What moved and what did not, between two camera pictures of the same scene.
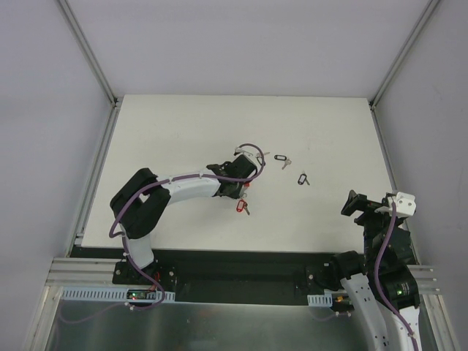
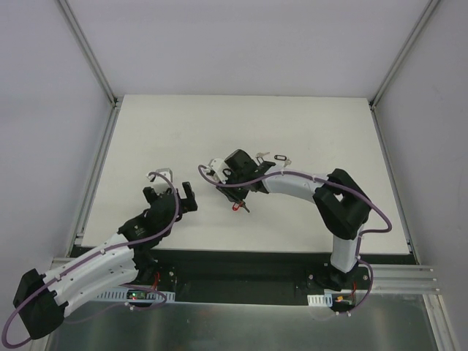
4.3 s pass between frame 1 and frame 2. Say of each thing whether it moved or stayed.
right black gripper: moved
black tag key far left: stayed
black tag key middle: stayed
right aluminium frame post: stayed
